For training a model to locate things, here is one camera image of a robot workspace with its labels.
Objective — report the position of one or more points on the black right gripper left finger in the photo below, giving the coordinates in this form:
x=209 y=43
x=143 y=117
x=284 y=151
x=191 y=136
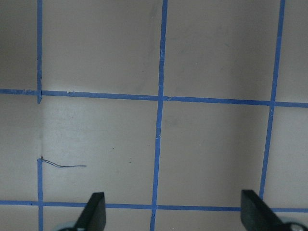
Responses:
x=93 y=216

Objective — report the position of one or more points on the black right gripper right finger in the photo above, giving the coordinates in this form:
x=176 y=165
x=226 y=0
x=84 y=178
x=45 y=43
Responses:
x=256 y=215

